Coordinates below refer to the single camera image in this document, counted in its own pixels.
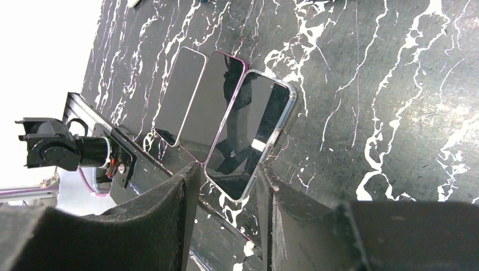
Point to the black smartphone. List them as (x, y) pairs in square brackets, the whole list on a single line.
[(218, 84)]

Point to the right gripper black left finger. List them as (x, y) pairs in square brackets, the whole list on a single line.
[(152, 231)]

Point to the purple smartphone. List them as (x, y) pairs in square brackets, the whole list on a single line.
[(186, 73)]

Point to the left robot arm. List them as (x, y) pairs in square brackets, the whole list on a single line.
[(50, 143)]

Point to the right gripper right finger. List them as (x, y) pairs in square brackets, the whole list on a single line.
[(299, 233)]

